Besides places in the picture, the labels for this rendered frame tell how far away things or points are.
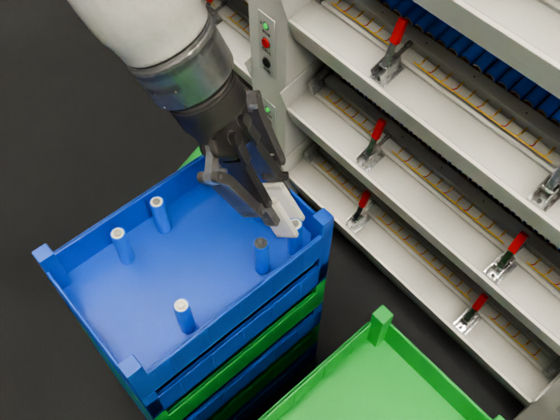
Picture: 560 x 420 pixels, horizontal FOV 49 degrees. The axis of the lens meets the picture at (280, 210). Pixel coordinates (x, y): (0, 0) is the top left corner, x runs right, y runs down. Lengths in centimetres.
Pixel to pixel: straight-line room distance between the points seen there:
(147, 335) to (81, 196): 69
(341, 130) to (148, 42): 57
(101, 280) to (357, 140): 48
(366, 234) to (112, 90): 76
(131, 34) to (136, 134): 96
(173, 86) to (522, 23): 36
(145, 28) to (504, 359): 82
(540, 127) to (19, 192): 107
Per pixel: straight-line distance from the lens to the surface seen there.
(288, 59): 103
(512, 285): 96
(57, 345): 126
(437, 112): 85
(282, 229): 75
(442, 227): 98
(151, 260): 82
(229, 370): 88
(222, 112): 60
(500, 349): 112
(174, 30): 55
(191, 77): 57
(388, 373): 84
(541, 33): 69
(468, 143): 83
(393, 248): 116
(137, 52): 55
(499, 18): 70
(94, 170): 145
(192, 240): 83
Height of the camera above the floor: 111
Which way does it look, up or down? 57 degrees down
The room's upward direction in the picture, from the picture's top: straight up
